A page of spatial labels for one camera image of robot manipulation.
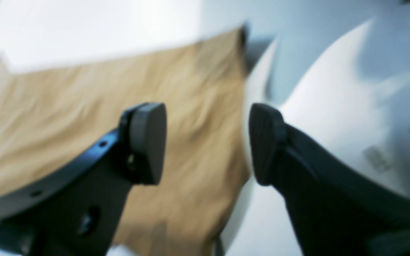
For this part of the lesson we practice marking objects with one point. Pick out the brown t-shirt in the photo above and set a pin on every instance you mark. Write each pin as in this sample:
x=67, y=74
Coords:
x=50, y=117

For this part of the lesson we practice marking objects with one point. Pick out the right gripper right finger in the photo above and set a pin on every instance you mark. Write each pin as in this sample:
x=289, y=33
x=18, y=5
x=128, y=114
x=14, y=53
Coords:
x=334, y=210

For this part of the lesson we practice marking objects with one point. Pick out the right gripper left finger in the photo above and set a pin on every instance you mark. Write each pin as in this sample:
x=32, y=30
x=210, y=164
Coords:
x=76, y=210

